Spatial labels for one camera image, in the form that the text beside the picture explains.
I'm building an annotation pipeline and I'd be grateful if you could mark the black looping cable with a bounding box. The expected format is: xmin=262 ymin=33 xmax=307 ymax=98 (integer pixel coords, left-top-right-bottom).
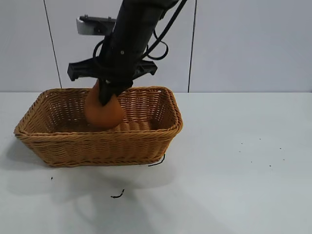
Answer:
xmin=92 ymin=39 xmax=108 ymax=64
xmin=140 ymin=0 xmax=189 ymax=61

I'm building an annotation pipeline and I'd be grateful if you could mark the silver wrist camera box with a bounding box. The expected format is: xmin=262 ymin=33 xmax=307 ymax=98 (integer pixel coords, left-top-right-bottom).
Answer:
xmin=76 ymin=15 xmax=117 ymax=36

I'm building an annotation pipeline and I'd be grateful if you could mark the brown woven wicker basket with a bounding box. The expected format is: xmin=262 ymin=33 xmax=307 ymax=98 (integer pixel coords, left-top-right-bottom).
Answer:
xmin=14 ymin=85 xmax=184 ymax=168

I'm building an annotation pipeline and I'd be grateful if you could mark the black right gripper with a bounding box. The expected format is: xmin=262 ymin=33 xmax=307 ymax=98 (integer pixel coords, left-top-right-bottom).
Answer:
xmin=67 ymin=40 xmax=156 ymax=107

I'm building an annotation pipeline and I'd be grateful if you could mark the orange mandarin with knobbed stem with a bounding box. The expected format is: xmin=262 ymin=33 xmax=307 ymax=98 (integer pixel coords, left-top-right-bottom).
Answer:
xmin=84 ymin=79 xmax=123 ymax=129

